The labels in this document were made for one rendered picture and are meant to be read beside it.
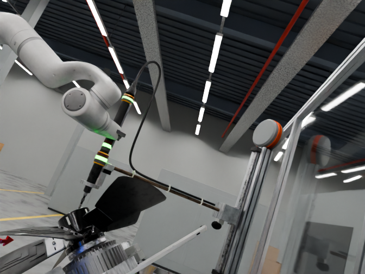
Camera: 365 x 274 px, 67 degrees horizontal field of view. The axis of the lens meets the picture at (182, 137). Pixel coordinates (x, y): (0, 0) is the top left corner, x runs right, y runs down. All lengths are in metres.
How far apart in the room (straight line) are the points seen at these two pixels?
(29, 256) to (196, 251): 5.62
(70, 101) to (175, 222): 5.88
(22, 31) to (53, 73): 0.17
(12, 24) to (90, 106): 0.37
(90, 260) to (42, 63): 0.64
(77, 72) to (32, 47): 0.15
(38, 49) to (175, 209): 5.85
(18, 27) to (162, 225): 5.90
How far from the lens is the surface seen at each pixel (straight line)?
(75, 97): 0.80
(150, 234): 6.61
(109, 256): 1.08
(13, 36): 1.00
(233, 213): 1.32
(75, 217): 1.12
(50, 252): 1.16
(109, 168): 1.06
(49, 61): 0.91
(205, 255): 6.65
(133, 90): 1.10
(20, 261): 1.19
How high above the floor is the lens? 1.40
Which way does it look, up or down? 13 degrees up
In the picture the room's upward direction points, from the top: 21 degrees clockwise
